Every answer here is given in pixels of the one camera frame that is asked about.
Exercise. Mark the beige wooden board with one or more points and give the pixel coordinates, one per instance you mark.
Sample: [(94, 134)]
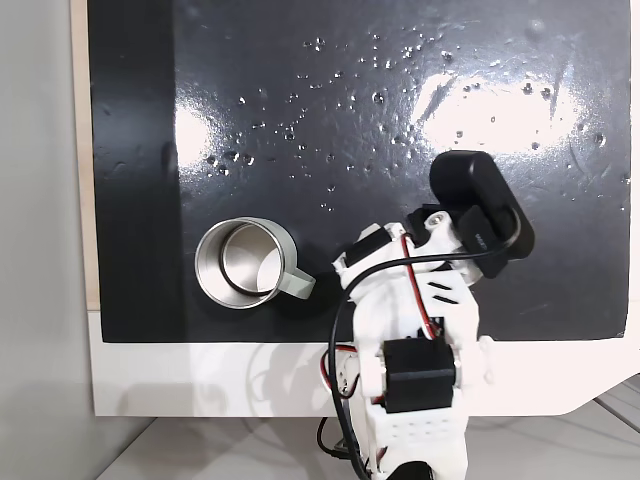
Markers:
[(81, 150)]

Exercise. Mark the stainless steel mug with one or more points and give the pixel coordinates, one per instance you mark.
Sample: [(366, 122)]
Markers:
[(240, 265)]

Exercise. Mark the black oval camera box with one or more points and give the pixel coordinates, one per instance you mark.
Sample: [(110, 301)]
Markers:
[(475, 190)]

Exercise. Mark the black glossy mat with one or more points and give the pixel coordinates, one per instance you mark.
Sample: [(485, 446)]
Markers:
[(300, 100)]

